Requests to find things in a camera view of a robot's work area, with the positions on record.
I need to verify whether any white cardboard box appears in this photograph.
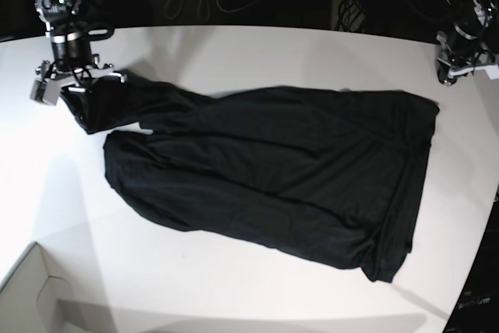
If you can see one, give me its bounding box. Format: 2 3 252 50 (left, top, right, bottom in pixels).
1 243 118 332

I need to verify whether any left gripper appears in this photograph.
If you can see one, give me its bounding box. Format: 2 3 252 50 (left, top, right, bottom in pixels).
436 31 498 86

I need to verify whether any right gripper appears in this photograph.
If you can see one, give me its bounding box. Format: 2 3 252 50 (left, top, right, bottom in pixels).
34 54 127 94

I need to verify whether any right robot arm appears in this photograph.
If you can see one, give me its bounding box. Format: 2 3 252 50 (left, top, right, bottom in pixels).
31 0 124 105

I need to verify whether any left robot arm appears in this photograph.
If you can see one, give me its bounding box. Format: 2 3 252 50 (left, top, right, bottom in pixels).
436 0 498 87

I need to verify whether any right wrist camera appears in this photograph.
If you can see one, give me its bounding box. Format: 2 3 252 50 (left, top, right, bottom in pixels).
30 79 61 106

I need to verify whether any black long-sleeve t-shirt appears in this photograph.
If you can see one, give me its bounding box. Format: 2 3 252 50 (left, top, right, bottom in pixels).
62 75 440 282

